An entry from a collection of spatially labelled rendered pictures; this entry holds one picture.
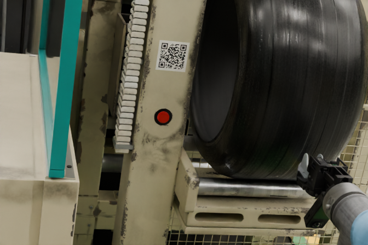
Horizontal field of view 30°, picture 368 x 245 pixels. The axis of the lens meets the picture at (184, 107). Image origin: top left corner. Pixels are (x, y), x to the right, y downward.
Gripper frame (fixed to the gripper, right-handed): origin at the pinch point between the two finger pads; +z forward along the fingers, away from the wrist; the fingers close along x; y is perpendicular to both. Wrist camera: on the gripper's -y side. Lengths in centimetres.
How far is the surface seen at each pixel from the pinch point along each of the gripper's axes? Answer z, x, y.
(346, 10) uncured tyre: 5.3, -4.4, 38.1
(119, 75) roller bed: 57, 38, 2
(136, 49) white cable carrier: 19.2, 40.6, 20.5
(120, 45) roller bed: 58, 38, 11
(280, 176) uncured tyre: 7.0, 2.3, -5.6
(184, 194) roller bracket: 8.7, 25.6, -12.7
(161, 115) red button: 17.7, 32.3, 4.5
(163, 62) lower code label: 18.1, 33.8, 18.3
